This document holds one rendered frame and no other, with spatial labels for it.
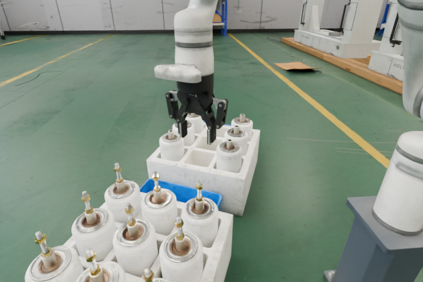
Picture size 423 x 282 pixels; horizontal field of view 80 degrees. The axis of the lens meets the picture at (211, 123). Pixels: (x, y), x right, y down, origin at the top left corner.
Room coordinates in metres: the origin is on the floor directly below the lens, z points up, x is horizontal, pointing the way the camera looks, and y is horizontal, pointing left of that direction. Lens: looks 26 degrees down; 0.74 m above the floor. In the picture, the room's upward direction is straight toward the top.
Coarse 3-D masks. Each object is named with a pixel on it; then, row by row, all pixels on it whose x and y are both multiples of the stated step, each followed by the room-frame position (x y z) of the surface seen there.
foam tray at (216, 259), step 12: (180, 204) 0.58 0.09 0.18; (228, 216) 0.53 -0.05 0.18; (228, 228) 0.49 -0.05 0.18; (72, 240) 0.45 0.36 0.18; (216, 240) 0.45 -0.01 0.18; (228, 240) 0.49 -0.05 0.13; (204, 252) 0.41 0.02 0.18; (216, 252) 0.41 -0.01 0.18; (228, 252) 0.50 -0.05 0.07; (84, 264) 0.38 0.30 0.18; (156, 264) 0.38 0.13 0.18; (204, 264) 0.41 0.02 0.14; (216, 264) 0.38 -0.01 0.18; (132, 276) 0.35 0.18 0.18; (156, 276) 0.36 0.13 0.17; (204, 276) 0.35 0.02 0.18; (216, 276) 0.37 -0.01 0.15
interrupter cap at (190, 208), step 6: (204, 198) 0.52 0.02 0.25; (186, 204) 0.50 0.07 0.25; (192, 204) 0.50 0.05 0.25; (204, 204) 0.50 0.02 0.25; (210, 204) 0.50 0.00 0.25; (186, 210) 0.48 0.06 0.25; (192, 210) 0.48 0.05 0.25; (204, 210) 0.48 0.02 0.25; (210, 210) 0.48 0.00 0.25; (192, 216) 0.46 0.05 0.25; (198, 216) 0.46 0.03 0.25; (204, 216) 0.46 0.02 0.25
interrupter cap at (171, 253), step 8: (176, 232) 0.41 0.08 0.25; (184, 232) 0.41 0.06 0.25; (168, 240) 0.39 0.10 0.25; (192, 240) 0.39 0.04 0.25; (168, 248) 0.37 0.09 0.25; (192, 248) 0.37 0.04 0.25; (168, 256) 0.35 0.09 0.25; (176, 256) 0.35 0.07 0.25; (184, 256) 0.35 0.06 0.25; (192, 256) 0.35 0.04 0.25
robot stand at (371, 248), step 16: (352, 208) 0.44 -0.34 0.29; (368, 208) 0.44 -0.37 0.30; (352, 224) 0.44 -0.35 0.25; (368, 224) 0.39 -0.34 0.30; (352, 240) 0.42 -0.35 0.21; (368, 240) 0.39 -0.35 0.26; (384, 240) 0.35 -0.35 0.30; (400, 240) 0.35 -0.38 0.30; (416, 240) 0.35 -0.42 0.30; (352, 256) 0.41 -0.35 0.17; (368, 256) 0.37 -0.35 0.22; (384, 256) 0.35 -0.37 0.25; (400, 256) 0.34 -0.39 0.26; (416, 256) 0.35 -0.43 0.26; (336, 272) 0.44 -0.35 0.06; (352, 272) 0.39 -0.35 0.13; (368, 272) 0.36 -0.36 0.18; (384, 272) 0.34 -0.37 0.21; (400, 272) 0.34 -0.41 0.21; (416, 272) 0.35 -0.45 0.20
